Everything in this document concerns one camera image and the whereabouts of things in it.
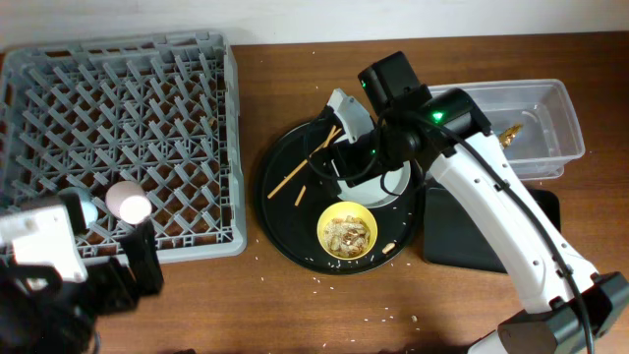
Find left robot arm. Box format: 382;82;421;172
1;220;164;353

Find wooden chopstick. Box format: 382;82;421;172
294;185;307;207
267;126;342;199

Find blue cup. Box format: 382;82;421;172
58;187;98;232

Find brown snack wrapper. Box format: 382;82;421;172
498;123;524;149

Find food scraps pile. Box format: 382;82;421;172
323;215;372;259

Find grey dishwasher rack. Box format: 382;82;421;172
1;31;247;264

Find peanut on tray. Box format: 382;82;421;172
382;243;395;254

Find yellow bowl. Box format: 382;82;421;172
316;202;378;261

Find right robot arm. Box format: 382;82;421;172
307;52;628;353

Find black rectangular tray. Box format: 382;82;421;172
422;179;562;274

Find grey plate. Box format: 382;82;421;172
333;134;412;208

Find pink cup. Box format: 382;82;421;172
105;181;152;225

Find clear plastic bin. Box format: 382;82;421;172
457;79;585;181

